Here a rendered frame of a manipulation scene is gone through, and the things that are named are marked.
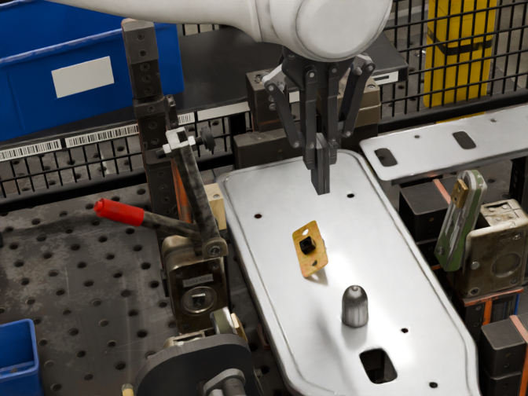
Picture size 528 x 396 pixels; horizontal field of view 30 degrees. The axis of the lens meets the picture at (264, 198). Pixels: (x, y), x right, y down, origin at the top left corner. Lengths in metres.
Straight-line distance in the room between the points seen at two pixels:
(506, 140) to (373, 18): 0.68
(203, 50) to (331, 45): 0.83
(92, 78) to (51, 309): 0.42
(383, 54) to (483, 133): 0.22
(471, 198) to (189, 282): 0.35
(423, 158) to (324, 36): 0.64
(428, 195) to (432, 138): 0.11
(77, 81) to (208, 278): 0.40
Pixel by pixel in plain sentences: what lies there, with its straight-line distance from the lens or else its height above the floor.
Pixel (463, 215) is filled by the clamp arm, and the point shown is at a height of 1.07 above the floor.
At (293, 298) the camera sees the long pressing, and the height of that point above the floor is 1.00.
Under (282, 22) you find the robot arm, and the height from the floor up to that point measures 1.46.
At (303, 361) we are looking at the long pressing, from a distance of 1.13.
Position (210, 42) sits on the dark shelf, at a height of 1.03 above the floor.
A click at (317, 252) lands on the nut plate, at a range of 1.23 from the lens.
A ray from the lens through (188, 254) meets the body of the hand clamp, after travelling 1.19.
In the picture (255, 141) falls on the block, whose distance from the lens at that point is 1.44.
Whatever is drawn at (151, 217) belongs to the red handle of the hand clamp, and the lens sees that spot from 1.15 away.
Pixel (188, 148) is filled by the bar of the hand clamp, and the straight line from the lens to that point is 1.09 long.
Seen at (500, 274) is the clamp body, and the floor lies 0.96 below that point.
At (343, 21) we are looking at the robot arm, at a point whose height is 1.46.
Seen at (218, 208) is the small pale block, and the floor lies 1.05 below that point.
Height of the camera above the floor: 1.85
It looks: 39 degrees down
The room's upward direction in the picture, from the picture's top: 4 degrees counter-clockwise
